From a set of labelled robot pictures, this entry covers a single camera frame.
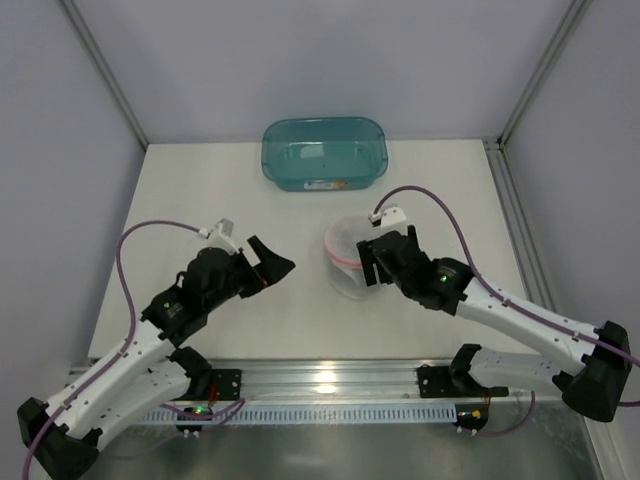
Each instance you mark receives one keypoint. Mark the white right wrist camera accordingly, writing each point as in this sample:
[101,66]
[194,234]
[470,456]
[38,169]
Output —
[388,217]

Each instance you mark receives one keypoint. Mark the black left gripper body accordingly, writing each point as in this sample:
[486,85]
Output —
[251,273]

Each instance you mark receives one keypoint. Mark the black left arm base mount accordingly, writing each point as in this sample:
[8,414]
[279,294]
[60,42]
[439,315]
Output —
[206,383]

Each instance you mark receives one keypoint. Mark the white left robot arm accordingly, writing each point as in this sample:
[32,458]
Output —
[65,434]

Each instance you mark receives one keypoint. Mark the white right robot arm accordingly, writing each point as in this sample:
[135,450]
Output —
[586,366]

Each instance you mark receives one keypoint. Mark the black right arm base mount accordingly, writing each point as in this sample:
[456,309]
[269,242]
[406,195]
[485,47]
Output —
[454,380]

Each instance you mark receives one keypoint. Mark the aluminium frame post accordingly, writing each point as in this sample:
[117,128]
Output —
[99,61]
[566,27]

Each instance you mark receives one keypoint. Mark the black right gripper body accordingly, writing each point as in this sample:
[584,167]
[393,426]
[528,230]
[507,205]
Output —
[376,259]

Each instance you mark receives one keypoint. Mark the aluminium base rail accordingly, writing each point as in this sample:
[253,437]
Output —
[321,379]

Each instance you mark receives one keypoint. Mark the teal plastic bin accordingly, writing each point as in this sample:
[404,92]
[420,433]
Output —
[324,154]

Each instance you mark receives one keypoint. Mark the aluminium frame post left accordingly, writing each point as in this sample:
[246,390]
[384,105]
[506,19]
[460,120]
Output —
[99,61]

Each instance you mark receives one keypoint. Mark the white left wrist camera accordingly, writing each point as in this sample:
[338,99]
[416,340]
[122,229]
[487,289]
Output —
[222,232]

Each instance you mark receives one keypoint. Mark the aluminium frame post right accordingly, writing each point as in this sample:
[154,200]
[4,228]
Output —
[566,27]

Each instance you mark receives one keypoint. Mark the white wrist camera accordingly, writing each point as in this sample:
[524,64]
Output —
[388,217]
[222,232]

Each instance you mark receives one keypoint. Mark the white slotted cable duct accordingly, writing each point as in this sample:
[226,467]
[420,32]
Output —
[253,414]

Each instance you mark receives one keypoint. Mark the white mesh laundry bag pink trim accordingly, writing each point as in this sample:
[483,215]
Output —
[344,268]

